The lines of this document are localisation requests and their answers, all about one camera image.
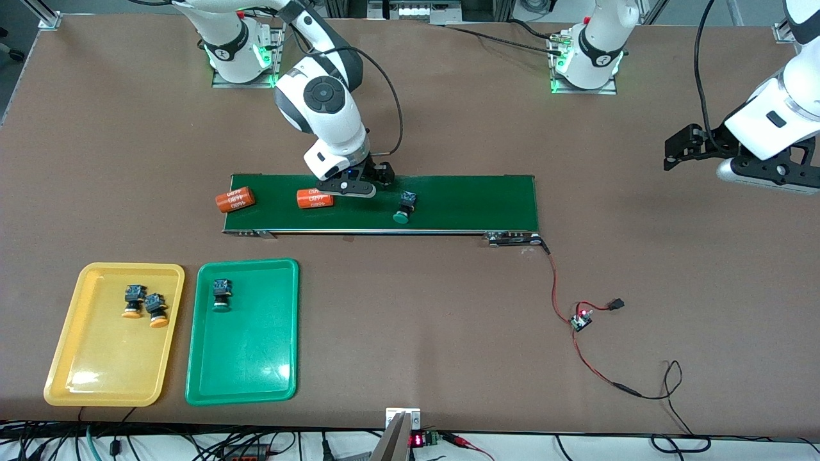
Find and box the green mushroom push button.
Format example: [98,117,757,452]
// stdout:
[392,191,418,225]
[211,279,233,314]

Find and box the orange cylindrical capacitor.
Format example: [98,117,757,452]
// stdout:
[215,186,256,214]
[296,188,335,210]

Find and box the yellow mushroom push button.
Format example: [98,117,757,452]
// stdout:
[122,284,147,319]
[145,293,170,328]

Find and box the green conveyor belt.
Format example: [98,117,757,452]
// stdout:
[222,173,545,248]

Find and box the silver control box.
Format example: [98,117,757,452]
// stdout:
[368,0,463,25]

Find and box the green plastic tray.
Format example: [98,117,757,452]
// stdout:
[184,257,300,407]

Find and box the white metal mounting plate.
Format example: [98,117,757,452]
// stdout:
[386,408,422,430]

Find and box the black power strip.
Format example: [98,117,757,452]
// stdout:
[218,442,273,461]

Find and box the yellow plastic tray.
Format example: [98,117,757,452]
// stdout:
[43,262,186,408]

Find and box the black chair caster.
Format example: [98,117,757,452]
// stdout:
[0,26,26,63]

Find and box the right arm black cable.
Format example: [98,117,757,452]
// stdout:
[291,26,404,158]

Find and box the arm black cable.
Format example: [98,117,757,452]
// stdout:
[291,26,404,158]
[694,0,728,151]

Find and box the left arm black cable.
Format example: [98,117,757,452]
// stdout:
[694,0,728,151]

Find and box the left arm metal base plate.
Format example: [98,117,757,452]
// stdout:
[548,32,619,95]

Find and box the red black motor cable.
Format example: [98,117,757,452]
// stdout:
[541,238,577,324]

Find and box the black cable across table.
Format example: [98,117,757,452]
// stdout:
[442,18,564,55]

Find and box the red black power cable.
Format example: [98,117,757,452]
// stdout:
[572,330,712,452]

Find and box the grey camera mount beam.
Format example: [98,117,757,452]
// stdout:
[370,413,411,461]

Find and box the red clip cable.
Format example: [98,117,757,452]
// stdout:
[442,432,494,461]

